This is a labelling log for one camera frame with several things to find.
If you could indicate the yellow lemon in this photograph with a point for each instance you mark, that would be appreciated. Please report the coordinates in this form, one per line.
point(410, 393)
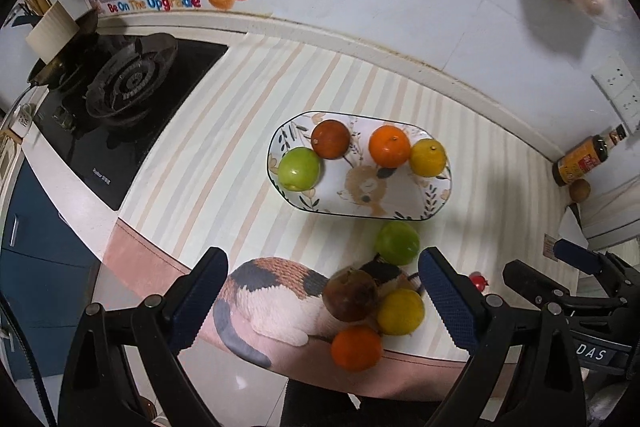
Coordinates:
point(428, 157)
point(401, 313)

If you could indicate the small brown round fruit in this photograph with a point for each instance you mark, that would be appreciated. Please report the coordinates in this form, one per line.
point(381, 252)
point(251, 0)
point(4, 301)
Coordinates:
point(580, 190)

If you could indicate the white wall socket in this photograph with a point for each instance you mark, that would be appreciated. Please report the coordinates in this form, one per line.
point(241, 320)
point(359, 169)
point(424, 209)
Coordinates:
point(612, 76)
point(631, 107)

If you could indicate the oval floral printed plate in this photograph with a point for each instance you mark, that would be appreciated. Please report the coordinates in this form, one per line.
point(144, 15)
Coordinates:
point(360, 194)

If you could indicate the reddish brown round fruit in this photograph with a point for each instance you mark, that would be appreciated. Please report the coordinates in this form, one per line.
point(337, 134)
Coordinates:
point(330, 138)

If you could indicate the green apple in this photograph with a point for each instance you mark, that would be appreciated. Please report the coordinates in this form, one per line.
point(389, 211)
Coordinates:
point(299, 169)
point(397, 243)

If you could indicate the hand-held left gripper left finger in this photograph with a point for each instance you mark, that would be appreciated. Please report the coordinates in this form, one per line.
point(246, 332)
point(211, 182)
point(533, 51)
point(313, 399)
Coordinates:
point(197, 302)

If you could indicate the blue cabinet door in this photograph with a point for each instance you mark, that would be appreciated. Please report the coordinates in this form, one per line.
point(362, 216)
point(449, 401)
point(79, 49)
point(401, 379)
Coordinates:
point(40, 267)

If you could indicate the black gas stove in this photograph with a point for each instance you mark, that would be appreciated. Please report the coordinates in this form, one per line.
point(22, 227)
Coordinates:
point(125, 107)

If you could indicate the brown sauce bottle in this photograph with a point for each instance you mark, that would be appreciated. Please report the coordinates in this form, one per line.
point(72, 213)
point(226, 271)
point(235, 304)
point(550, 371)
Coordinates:
point(580, 162)

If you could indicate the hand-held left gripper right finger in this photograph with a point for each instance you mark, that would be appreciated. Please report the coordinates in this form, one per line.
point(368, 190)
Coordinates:
point(447, 302)

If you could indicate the white carton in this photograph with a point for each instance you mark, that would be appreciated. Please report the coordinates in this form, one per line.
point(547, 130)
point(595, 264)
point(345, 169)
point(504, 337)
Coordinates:
point(52, 29)

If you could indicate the dark brown round fruit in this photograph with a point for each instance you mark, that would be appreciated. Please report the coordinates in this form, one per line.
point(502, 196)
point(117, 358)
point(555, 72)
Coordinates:
point(350, 295)

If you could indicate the orange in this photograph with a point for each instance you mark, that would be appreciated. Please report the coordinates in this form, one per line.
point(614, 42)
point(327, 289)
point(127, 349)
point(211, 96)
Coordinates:
point(389, 146)
point(356, 348)

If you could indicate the wooden chopsticks bundle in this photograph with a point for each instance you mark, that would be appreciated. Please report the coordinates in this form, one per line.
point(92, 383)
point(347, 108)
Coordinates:
point(32, 4)

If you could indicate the white paper sheet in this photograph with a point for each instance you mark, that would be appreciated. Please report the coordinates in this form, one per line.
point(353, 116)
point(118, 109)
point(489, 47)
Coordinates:
point(572, 224)

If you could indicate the striped cat print mat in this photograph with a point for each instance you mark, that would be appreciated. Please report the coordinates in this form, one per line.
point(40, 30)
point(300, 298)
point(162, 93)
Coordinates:
point(225, 147)

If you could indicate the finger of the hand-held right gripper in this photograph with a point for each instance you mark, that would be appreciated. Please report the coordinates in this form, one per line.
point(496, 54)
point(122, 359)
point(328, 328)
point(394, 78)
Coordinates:
point(575, 252)
point(530, 279)

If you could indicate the dark wok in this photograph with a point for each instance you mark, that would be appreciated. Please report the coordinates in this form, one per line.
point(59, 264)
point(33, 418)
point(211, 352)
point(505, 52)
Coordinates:
point(75, 52)

